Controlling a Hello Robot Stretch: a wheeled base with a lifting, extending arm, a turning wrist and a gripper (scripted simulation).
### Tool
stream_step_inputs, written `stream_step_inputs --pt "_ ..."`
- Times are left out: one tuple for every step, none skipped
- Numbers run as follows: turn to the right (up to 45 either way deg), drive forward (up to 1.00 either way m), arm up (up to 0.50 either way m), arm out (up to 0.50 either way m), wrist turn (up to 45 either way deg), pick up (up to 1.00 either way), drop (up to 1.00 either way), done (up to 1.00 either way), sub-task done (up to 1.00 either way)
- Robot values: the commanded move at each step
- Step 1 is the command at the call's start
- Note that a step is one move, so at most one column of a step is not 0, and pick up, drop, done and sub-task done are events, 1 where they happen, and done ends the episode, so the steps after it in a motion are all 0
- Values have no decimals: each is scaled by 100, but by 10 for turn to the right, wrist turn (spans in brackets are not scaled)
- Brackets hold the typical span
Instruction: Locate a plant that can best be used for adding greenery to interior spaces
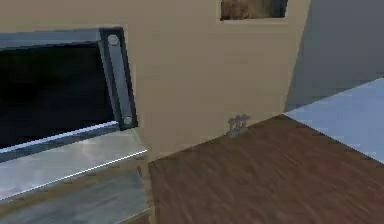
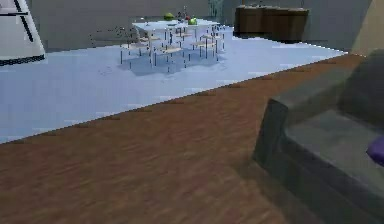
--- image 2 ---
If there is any tan seat chair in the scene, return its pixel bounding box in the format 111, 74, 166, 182
156, 31, 184, 73
119, 27, 150, 70
188, 30, 221, 62
174, 27, 194, 48

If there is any white dining table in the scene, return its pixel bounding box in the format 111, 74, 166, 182
131, 18, 221, 67

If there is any brown wooden cabinet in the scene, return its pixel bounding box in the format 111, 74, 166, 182
233, 5, 310, 43

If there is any dark grey sofa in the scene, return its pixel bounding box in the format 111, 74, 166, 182
252, 48, 384, 224

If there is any purple cushion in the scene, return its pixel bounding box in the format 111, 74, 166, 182
366, 134, 384, 167

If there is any white fridge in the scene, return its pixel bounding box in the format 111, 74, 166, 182
0, 0, 47, 67

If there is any black fridge handle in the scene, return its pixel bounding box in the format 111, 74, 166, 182
13, 0, 35, 43

